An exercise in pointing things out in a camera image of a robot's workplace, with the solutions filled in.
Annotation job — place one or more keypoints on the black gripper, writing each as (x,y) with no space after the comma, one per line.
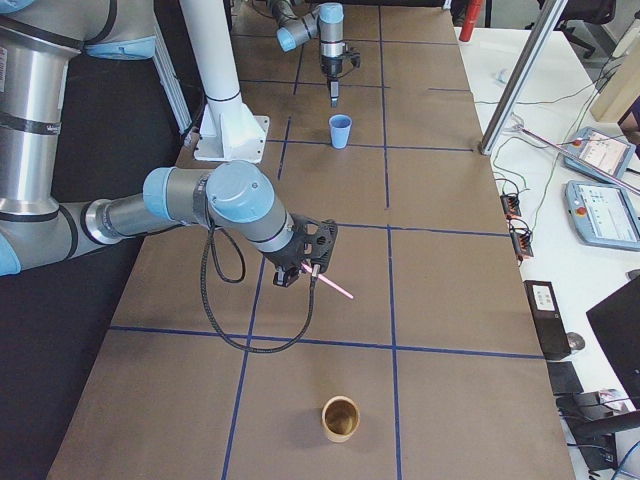
(331,67)
(286,260)

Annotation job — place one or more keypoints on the blue ribbed paper cup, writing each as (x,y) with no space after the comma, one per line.
(339,128)

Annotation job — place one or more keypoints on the bamboo wooden cup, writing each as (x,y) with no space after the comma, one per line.
(340,418)

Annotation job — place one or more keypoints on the red fire extinguisher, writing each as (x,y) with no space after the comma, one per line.
(472,13)

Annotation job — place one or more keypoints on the upper orange connector board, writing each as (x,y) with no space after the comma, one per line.
(511,205)

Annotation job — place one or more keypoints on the orange connector board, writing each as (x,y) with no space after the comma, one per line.
(521,237)
(511,205)

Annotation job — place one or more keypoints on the lower orange connector board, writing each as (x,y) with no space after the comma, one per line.
(521,237)

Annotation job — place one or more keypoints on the pink thin rod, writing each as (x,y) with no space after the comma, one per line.
(561,150)

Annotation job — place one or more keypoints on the black power adapter box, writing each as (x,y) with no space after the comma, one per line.
(547,319)

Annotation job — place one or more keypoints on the upper teach pendant tablet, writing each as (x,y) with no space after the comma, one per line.
(599,151)

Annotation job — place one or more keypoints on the teach pendant tablet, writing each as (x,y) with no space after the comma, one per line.
(599,151)
(602,215)

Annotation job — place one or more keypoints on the lower teach pendant tablet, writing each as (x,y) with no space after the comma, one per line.
(602,215)

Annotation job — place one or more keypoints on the black laptop corner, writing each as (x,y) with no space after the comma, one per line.
(615,323)

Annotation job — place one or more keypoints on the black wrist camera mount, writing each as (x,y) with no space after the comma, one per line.
(314,240)

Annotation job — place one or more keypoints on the white mast base plate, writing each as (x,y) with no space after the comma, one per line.
(233,133)

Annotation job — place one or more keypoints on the white camera mast pole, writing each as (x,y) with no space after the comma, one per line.
(208,30)

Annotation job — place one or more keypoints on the aluminium frame post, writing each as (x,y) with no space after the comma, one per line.
(537,39)

